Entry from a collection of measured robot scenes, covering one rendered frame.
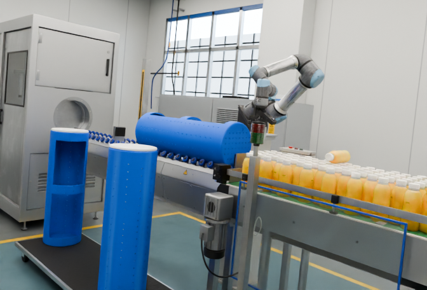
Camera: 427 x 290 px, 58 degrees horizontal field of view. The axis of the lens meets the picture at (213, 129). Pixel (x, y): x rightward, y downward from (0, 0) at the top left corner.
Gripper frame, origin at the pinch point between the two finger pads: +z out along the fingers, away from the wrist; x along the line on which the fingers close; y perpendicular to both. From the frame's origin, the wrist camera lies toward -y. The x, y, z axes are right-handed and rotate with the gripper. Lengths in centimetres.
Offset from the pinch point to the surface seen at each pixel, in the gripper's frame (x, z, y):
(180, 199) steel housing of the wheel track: 11, 46, 52
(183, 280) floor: -15, 115, 69
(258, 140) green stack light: 40.1, -3.6, -29.2
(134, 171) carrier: 55, 23, 43
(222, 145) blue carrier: 15.4, 5.3, 15.2
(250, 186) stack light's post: 40, 18, -27
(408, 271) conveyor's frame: 25, 37, -93
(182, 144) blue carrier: 16, 9, 49
